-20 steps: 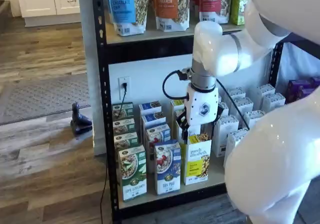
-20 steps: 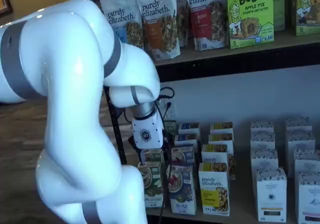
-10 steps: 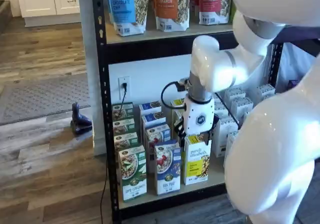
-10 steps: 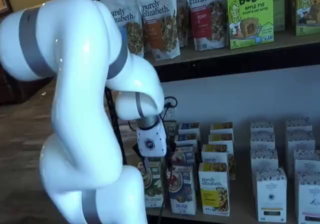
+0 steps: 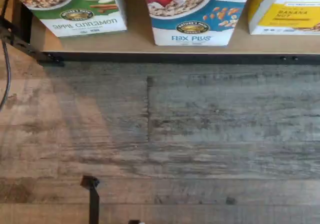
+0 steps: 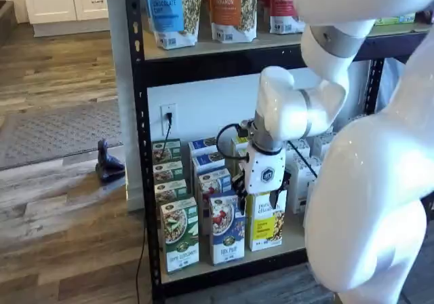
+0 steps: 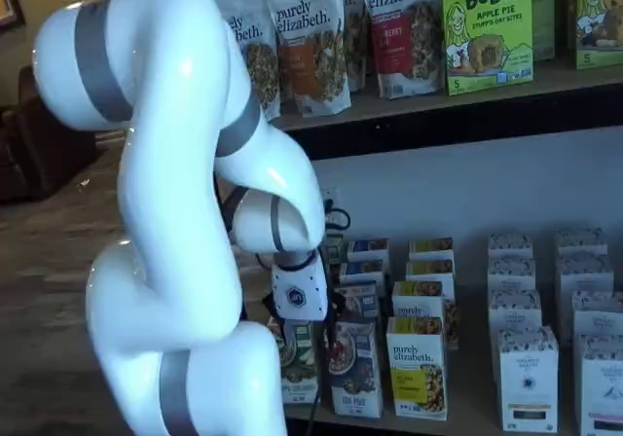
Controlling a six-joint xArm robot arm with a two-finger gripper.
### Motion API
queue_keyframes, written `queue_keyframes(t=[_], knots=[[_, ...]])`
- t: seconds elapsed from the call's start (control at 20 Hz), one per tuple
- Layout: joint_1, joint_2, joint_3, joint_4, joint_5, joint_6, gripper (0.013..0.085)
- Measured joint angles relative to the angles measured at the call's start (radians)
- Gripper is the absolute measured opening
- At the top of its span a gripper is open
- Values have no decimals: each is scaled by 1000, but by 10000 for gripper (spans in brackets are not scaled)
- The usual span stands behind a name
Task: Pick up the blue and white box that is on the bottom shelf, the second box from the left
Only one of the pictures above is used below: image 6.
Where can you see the white wall outlet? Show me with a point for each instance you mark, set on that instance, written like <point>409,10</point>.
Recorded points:
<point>168,109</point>

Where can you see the blue label granola bag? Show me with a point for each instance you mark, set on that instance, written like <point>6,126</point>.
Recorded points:
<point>166,12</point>

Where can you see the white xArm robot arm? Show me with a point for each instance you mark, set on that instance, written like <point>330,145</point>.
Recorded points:
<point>373,199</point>

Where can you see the red label granola bag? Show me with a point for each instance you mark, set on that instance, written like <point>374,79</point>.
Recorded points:
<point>281,2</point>

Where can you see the grey door mat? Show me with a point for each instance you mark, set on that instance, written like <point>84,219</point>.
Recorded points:
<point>57,131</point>

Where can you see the blue and white cereal box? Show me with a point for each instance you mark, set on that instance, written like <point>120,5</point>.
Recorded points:
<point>225,236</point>
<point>212,185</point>
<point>201,145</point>
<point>207,163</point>

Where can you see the dark brown furniture piece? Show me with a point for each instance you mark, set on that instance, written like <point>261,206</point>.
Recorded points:
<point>6,22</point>

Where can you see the orange label granola bag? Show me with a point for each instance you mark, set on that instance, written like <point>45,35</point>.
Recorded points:
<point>223,9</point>

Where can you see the green Bobo's apple pie box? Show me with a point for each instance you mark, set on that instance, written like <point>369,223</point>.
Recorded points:
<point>393,19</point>

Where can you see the black metal shelf rack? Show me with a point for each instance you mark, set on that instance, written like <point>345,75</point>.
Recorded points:
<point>137,80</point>

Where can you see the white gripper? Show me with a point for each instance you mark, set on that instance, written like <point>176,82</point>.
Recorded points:
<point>264,171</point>

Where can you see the green and white cereal box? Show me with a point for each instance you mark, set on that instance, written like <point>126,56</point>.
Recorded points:
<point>179,236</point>
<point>169,190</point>
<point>166,171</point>
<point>166,149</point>

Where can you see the dark purple floor object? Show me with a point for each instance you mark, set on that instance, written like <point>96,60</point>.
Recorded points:
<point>108,170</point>

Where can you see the yellow purely elizabeth box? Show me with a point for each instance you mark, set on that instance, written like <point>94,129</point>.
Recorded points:
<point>268,226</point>
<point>237,142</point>

